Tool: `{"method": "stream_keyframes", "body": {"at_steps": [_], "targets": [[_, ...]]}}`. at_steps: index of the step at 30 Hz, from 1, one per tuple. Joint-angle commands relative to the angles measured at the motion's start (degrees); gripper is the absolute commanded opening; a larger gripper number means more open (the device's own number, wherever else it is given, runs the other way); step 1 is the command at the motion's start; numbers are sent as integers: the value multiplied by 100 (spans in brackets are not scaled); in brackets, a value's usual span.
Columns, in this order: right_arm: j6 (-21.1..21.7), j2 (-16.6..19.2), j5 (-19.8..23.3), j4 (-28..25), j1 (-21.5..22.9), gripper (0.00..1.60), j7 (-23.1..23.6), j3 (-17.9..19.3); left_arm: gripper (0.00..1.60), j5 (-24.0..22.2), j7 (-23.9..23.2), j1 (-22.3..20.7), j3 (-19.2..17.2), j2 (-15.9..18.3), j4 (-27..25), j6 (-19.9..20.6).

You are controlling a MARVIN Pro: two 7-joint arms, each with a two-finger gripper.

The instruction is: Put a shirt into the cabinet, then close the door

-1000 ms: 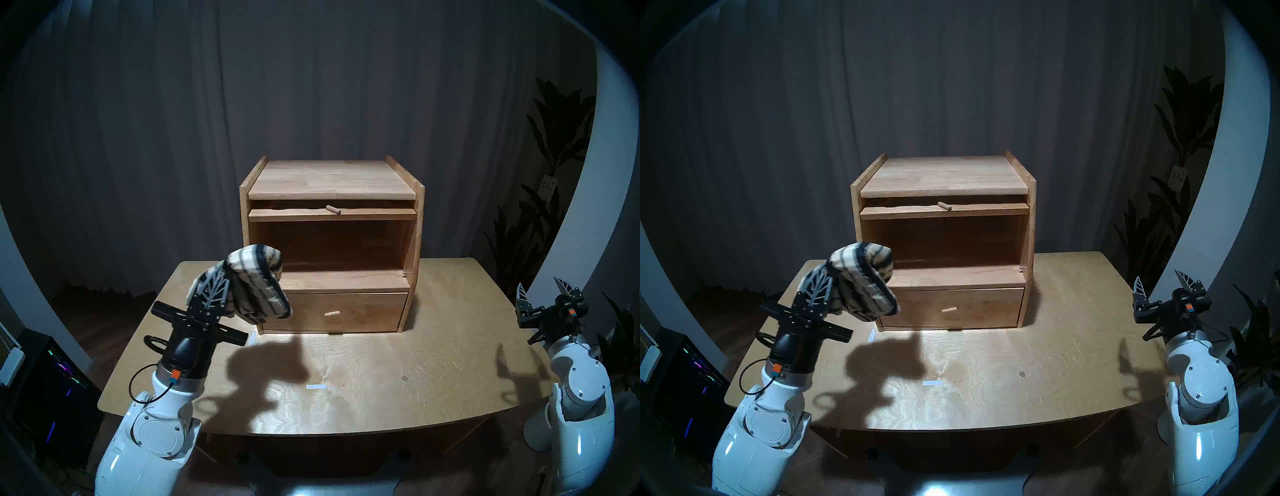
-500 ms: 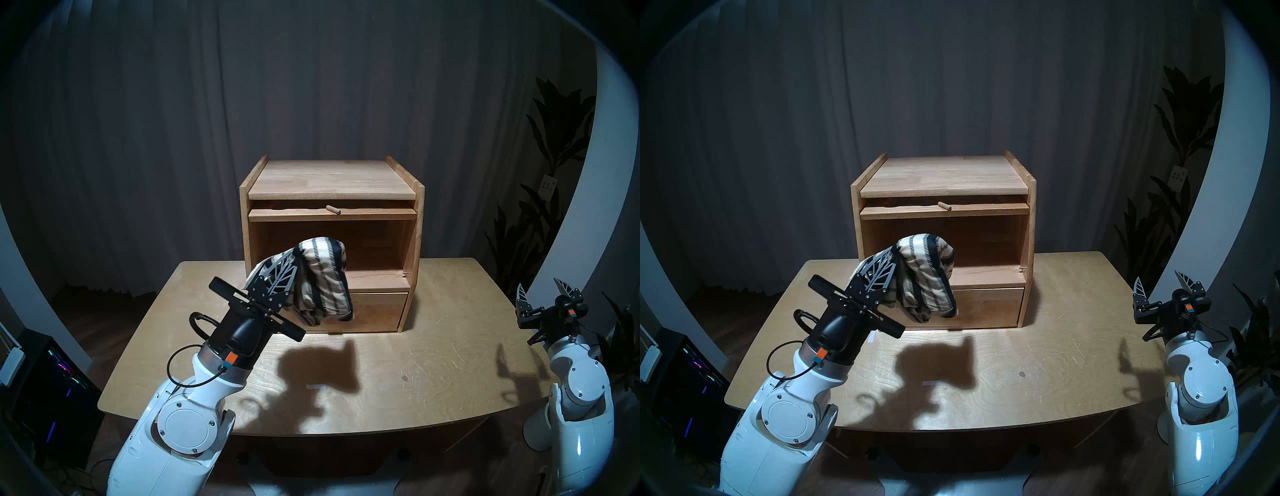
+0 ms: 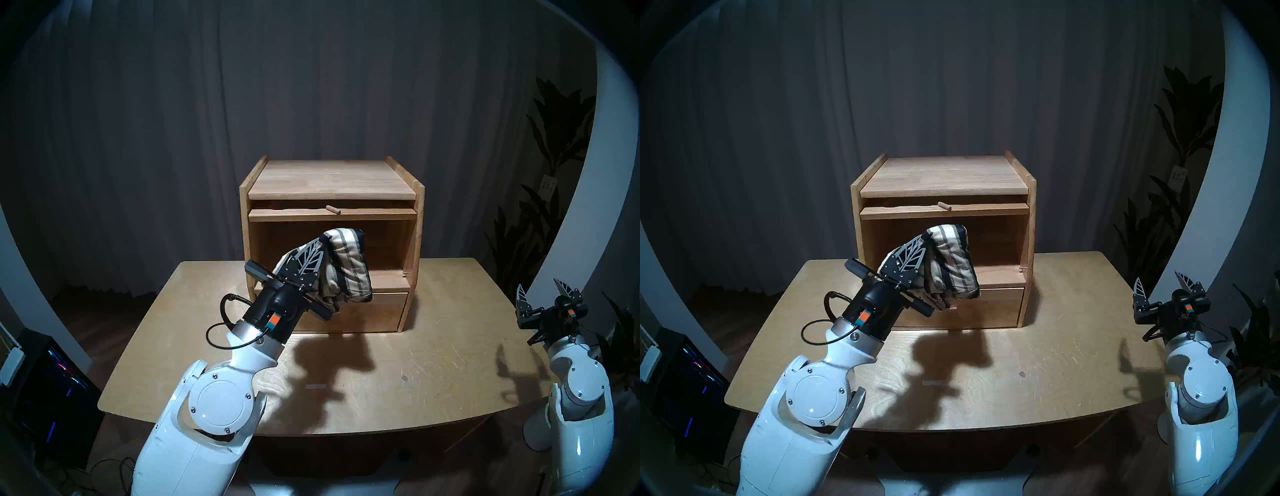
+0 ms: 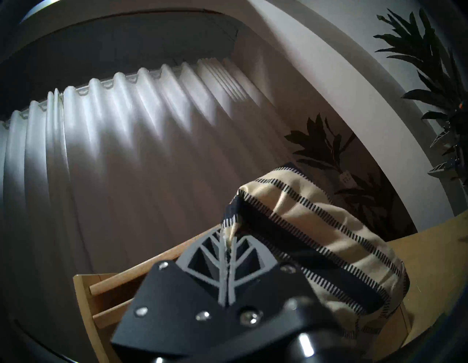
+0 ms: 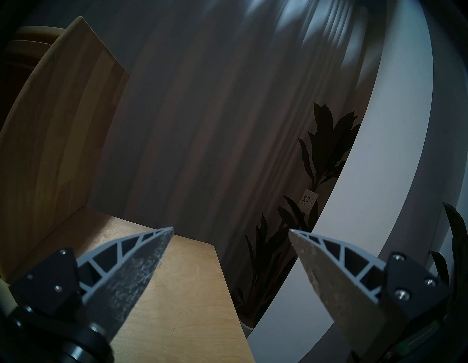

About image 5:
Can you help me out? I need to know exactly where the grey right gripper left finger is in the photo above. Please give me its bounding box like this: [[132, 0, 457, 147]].
[[8, 227, 174, 341]]

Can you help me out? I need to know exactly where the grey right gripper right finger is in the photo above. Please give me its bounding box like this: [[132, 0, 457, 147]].
[[288, 229, 450, 362]]

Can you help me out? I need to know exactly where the white plant label tag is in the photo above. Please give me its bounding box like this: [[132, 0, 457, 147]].
[[300, 188, 318, 214]]

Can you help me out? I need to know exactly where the small dark leafy plant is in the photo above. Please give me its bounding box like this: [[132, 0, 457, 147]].
[[430, 202, 468, 319]]

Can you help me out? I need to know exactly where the white curved arch panel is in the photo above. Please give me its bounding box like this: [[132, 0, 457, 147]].
[[248, 0, 468, 363]]

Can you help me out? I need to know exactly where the tall dark leafy plant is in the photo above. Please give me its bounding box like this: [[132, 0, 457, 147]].
[[233, 102, 362, 329]]

